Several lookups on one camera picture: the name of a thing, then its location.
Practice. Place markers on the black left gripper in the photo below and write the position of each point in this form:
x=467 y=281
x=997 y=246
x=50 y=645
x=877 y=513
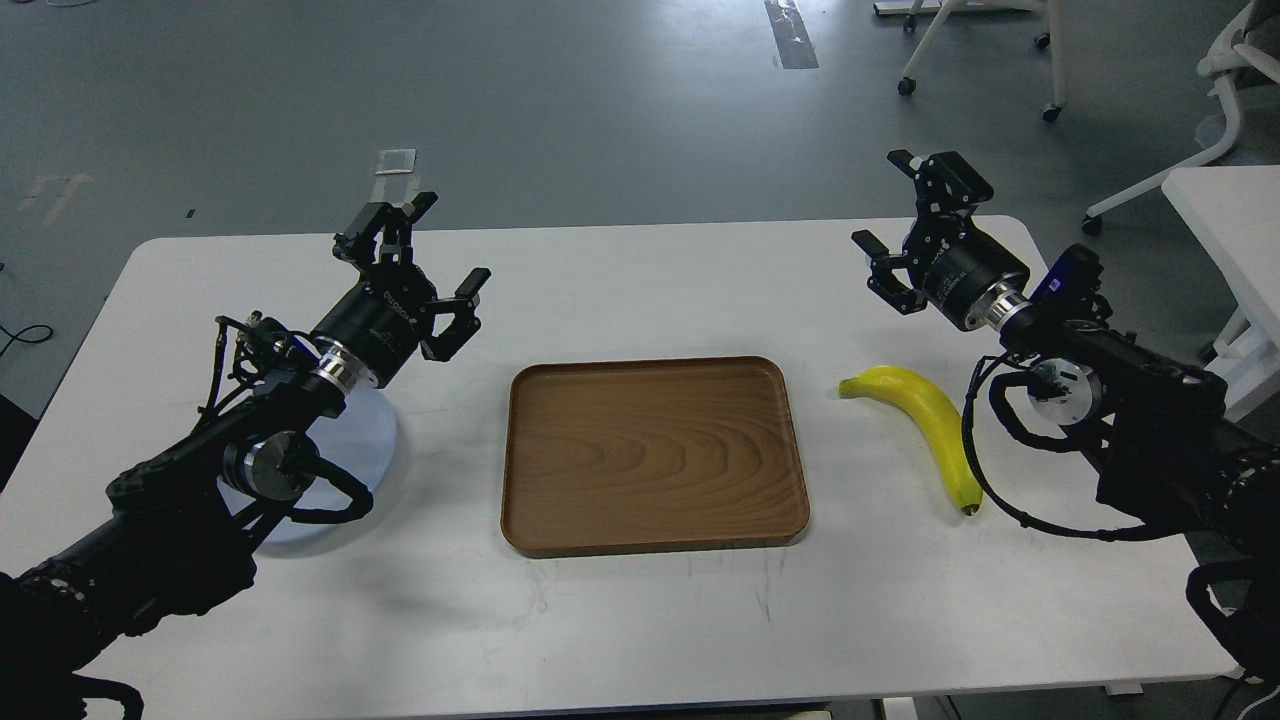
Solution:
x=394 y=310

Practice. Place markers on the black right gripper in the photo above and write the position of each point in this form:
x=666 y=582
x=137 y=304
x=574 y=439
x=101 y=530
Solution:
x=952 y=264

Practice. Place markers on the light blue plate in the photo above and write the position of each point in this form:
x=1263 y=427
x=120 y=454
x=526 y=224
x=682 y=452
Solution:
x=362 y=440

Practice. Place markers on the yellow banana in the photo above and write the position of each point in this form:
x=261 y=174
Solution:
x=934 y=415

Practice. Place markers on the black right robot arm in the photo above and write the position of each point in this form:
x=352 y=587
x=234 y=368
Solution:
x=1155 y=430

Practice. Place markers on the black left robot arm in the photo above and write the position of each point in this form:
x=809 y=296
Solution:
x=184 y=524

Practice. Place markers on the brown wooden tray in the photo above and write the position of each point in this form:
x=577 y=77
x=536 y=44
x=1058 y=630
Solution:
x=651 y=456

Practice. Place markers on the white side table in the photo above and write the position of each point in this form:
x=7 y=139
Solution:
x=1233 y=213

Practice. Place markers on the white rolling chair frame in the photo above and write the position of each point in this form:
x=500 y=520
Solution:
x=981 y=42

